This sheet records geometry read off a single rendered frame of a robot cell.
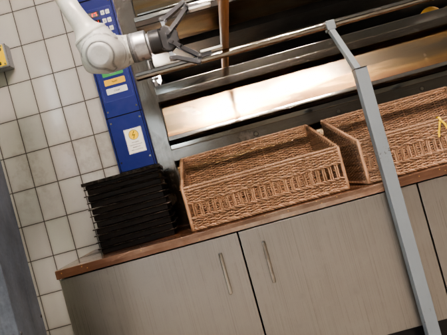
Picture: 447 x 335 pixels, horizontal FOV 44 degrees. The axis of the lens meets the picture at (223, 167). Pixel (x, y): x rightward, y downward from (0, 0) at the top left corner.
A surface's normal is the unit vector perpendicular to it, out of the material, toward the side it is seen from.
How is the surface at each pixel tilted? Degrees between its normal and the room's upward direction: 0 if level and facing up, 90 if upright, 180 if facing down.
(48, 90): 90
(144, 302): 90
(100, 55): 111
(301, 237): 90
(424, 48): 70
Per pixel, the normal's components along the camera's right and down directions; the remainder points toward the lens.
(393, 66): -0.10, -0.34
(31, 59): -0.01, -0.01
